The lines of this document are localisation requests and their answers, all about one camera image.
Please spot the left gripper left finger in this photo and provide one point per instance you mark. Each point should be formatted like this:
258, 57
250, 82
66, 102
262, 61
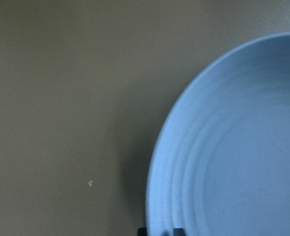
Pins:
142, 232

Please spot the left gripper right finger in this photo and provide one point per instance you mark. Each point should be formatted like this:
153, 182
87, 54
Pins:
178, 232

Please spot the blue plate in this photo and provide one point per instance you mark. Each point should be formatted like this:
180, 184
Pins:
221, 164

